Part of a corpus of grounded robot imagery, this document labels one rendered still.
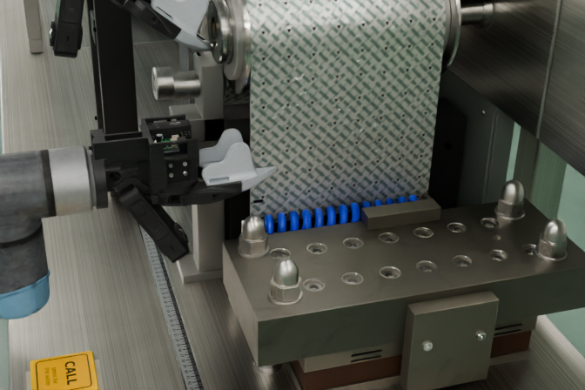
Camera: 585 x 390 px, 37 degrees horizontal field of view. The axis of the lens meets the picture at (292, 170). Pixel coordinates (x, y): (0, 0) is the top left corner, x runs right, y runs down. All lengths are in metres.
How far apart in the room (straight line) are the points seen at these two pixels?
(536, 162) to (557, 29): 0.40
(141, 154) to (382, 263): 0.30
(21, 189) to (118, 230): 0.37
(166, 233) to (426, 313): 0.31
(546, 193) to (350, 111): 0.47
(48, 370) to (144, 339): 0.13
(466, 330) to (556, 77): 0.30
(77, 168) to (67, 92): 0.84
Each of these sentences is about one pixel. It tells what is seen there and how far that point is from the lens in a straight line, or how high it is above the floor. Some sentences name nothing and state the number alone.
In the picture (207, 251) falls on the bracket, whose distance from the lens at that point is 1.18.
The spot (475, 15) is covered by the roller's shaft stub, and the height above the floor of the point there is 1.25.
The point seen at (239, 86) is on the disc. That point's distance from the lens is 1.02.
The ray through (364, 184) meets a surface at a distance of 1.10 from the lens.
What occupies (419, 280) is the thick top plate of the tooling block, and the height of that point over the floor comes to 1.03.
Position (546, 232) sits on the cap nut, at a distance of 1.04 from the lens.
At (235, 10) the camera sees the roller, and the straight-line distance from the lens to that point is 0.98.
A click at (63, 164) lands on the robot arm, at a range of 0.98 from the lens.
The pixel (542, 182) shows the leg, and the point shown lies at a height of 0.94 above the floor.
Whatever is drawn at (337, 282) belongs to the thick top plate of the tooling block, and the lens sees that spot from 0.96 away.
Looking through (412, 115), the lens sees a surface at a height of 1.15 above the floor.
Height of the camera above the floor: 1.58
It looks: 28 degrees down
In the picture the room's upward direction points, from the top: 1 degrees clockwise
